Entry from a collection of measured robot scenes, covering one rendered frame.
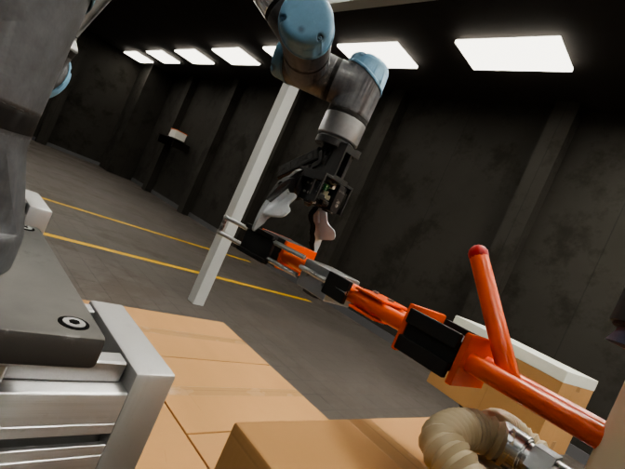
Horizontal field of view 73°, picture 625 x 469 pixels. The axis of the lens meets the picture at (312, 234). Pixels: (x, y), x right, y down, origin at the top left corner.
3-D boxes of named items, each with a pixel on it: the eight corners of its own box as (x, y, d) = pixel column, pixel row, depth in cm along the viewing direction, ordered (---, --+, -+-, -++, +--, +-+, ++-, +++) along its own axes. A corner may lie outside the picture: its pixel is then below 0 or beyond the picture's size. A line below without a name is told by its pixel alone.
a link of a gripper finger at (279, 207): (260, 224, 65) (305, 193, 68) (242, 214, 69) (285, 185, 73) (268, 239, 66) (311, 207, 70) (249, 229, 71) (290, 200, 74)
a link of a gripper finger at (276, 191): (266, 194, 69) (306, 167, 72) (261, 192, 70) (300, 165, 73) (276, 217, 72) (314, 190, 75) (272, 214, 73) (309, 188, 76)
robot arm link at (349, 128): (318, 107, 74) (347, 128, 79) (307, 131, 74) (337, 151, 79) (347, 111, 68) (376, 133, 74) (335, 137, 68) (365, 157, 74)
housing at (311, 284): (350, 308, 65) (362, 282, 65) (321, 301, 61) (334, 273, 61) (322, 291, 71) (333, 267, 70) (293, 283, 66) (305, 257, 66)
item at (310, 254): (306, 277, 75) (317, 252, 75) (275, 268, 70) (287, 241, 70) (280, 262, 82) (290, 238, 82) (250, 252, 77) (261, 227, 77)
